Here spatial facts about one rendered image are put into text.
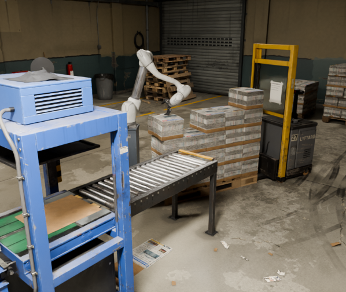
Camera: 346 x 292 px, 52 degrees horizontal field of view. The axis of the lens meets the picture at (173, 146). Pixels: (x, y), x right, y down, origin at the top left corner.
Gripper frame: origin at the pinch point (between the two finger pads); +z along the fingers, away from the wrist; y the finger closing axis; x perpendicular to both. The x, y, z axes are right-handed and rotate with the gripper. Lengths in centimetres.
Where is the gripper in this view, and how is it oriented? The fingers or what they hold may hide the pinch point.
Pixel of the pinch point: (164, 108)
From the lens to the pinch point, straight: 418.1
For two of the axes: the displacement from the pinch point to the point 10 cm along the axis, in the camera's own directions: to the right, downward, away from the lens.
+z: -4.2, 2.1, 8.8
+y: 2.2, 9.7, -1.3
